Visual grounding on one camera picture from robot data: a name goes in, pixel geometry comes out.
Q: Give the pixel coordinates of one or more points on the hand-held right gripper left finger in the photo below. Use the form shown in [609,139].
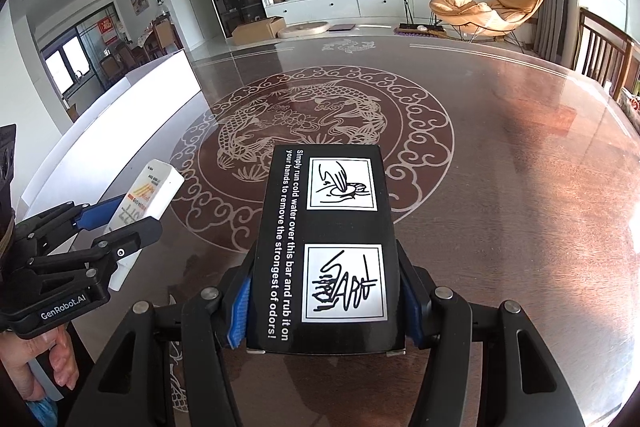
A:
[239,312]

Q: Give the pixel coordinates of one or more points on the brown wooden dining chair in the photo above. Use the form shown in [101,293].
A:
[166,38]

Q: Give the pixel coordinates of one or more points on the white television cabinet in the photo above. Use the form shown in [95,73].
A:
[350,4]

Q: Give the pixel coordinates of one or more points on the brown cardboard box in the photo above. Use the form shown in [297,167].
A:
[257,32]

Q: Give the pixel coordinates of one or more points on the round beige floor tray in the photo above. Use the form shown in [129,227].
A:
[302,30]

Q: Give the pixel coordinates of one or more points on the orange lounge chair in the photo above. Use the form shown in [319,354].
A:
[457,12]
[517,4]

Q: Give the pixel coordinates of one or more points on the black printed cardboard box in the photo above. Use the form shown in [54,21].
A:
[325,227]

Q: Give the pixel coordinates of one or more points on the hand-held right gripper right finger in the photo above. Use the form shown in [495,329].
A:
[412,317]

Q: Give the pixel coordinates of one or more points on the dark floor mat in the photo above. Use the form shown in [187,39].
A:
[341,27]

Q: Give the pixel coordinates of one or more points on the dark wooden slatted chair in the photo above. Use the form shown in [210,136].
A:
[600,47]

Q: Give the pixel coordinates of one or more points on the white storage container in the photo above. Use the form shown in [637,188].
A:
[125,107]

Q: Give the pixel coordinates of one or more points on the red door sign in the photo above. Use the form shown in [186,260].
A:
[108,29]

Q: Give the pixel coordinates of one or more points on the white printed packet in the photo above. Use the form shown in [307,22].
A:
[155,192]

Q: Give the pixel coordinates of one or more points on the person's left hand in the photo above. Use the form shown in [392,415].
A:
[62,362]

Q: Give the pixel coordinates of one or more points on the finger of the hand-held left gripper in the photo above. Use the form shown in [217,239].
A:
[100,213]
[135,232]

